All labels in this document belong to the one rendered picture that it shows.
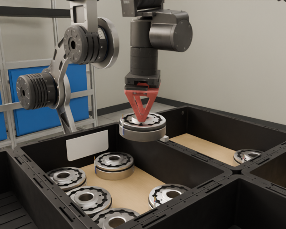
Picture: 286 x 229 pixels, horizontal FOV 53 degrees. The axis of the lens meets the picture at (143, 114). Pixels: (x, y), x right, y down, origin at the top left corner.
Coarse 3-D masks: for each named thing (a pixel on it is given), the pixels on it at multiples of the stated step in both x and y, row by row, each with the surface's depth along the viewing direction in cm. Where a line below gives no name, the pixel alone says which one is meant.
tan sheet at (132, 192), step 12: (84, 168) 77; (96, 180) 71; (108, 180) 71; (120, 180) 71; (132, 180) 71; (144, 180) 71; (156, 180) 71; (120, 192) 66; (132, 192) 66; (144, 192) 66; (120, 204) 61; (132, 204) 61; (144, 204) 61
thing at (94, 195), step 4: (80, 192) 59; (84, 192) 59; (88, 192) 59; (92, 192) 59; (76, 196) 58; (80, 196) 58; (92, 196) 59; (96, 196) 58; (76, 200) 56; (80, 200) 56; (92, 200) 56; (96, 200) 57; (80, 204) 56; (84, 204) 56; (88, 204) 56
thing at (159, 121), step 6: (126, 114) 66; (132, 114) 66; (150, 114) 67; (156, 114) 66; (120, 120) 62; (126, 120) 63; (132, 120) 62; (156, 120) 62; (162, 120) 62; (126, 126) 60; (132, 126) 59; (138, 126) 59; (144, 126) 59; (150, 126) 59; (156, 126) 59
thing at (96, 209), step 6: (84, 186) 62; (90, 186) 62; (96, 186) 62; (72, 192) 61; (78, 192) 60; (96, 192) 60; (102, 192) 61; (108, 192) 60; (72, 198) 58; (102, 198) 58; (108, 198) 58; (96, 204) 56; (102, 204) 56; (108, 204) 56; (84, 210) 55; (90, 210) 55; (96, 210) 54; (102, 210) 55
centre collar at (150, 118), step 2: (134, 114) 64; (142, 114) 65; (148, 114) 65; (132, 116) 63; (134, 116) 63; (148, 116) 64; (150, 116) 63; (152, 116) 63; (132, 118) 62; (134, 118) 62; (136, 118) 62; (148, 118) 64; (150, 118) 62; (152, 118) 62; (134, 120) 62; (136, 120) 61; (146, 120) 61; (148, 120) 61; (150, 120) 62; (152, 120) 62; (138, 122) 61; (140, 122) 61; (142, 122) 61; (144, 122) 61; (146, 122) 61
